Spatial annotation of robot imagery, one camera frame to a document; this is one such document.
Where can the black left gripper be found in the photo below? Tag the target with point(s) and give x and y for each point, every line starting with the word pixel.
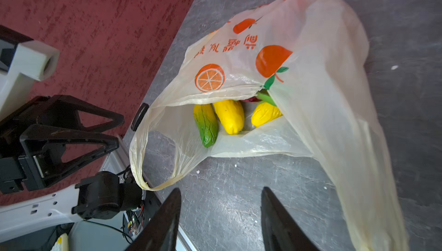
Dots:
pixel 44 142

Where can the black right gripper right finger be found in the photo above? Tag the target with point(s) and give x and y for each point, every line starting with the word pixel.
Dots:
pixel 279 230

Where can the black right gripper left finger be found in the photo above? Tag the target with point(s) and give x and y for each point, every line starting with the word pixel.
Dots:
pixel 161 232

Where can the green mango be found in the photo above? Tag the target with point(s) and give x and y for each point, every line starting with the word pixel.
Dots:
pixel 207 124

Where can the fruit print plastic bag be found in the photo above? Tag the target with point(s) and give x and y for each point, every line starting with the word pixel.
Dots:
pixel 309 56

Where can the pink dragon fruit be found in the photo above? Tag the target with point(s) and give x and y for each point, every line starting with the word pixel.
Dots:
pixel 261 96

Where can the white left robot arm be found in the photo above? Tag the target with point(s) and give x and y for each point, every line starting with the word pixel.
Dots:
pixel 101 196

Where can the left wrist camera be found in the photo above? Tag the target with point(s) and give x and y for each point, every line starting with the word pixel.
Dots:
pixel 24 61

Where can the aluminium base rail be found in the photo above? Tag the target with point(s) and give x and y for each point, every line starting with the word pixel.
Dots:
pixel 117 162

